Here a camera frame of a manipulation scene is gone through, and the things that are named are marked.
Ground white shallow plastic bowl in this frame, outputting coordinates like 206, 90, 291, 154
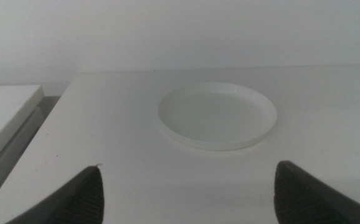
157, 82, 278, 152

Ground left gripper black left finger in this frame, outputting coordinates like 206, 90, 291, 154
5, 164, 105, 224

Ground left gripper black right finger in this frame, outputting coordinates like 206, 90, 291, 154
273, 160, 360, 224

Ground white side table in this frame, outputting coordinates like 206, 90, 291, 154
0, 84, 45, 215

